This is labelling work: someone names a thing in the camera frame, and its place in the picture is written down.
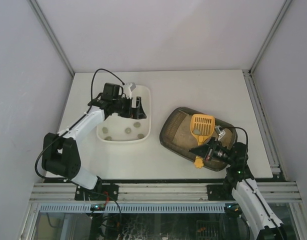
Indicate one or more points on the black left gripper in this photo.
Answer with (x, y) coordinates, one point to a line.
(132, 108)

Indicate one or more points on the yellow plastic litter scoop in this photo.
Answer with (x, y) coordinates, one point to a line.
(206, 124)

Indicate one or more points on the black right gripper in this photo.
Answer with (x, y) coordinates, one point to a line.
(209, 150)

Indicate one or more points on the aluminium front rail frame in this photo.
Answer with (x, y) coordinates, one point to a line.
(273, 192)

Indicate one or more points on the white plastic waste bin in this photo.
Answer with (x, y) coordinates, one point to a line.
(116, 125)

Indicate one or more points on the grey slotted cable duct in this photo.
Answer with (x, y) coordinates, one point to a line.
(134, 208)

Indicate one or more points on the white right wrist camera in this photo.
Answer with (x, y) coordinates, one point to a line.
(220, 132)

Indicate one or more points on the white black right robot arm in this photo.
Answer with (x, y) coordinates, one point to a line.
(240, 183)

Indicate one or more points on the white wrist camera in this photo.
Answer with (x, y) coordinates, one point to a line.
(220, 132)
(128, 89)

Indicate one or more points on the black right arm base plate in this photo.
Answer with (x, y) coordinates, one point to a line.
(216, 192)

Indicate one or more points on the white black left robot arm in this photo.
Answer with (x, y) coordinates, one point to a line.
(60, 155)

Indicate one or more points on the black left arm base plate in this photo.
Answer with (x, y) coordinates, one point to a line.
(104, 192)

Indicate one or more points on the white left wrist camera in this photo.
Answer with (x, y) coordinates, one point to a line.
(128, 89)

